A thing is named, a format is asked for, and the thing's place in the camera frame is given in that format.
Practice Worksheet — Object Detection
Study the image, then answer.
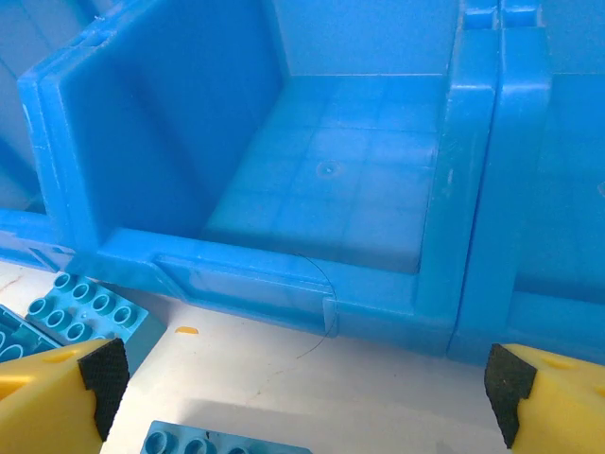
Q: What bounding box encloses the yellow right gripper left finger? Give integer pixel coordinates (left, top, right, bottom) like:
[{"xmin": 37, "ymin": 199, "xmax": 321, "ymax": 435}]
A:
[{"xmin": 0, "ymin": 336, "xmax": 131, "ymax": 454}]

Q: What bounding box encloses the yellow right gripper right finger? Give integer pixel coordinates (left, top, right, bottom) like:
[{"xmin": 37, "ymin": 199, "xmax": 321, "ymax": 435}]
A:
[{"xmin": 484, "ymin": 342, "xmax": 605, "ymax": 454}]

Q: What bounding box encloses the blue two-by-four lego brick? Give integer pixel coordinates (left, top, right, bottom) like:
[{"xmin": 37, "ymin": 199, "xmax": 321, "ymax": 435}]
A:
[
  {"xmin": 0, "ymin": 305, "xmax": 62, "ymax": 365},
  {"xmin": 26, "ymin": 271, "xmax": 166, "ymax": 375},
  {"xmin": 141, "ymin": 419, "xmax": 313, "ymax": 454}
]

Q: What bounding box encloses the blue plastic bin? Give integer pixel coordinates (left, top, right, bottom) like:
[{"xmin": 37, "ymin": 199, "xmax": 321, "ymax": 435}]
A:
[
  {"xmin": 446, "ymin": 0, "xmax": 605, "ymax": 368},
  {"xmin": 17, "ymin": 0, "xmax": 502, "ymax": 358},
  {"xmin": 0, "ymin": 0, "xmax": 138, "ymax": 278}
]

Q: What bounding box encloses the thin dark hair strand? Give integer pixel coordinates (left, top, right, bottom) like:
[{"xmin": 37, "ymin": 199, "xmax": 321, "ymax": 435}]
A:
[{"xmin": 295, "ymin": 253, "xmax": 339, "ymax": 360}]

